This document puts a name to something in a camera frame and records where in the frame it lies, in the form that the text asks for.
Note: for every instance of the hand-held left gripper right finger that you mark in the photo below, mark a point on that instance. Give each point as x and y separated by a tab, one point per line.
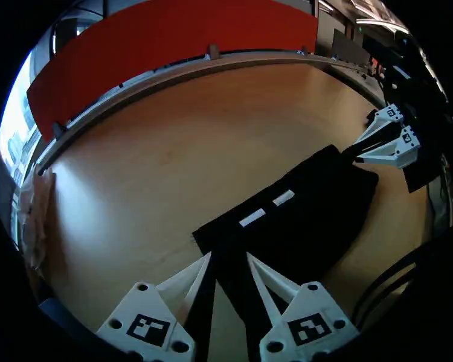
313	301

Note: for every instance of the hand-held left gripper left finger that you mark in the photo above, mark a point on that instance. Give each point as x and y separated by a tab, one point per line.
147	301

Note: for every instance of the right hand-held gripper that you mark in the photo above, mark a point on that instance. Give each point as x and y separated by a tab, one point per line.
419	86

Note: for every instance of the black towel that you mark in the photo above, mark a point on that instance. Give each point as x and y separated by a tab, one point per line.
305	218

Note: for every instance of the heap of white towels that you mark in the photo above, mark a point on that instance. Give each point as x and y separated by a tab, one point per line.
36	222

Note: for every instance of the red desk screen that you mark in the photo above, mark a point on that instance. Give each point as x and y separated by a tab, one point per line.
166	52

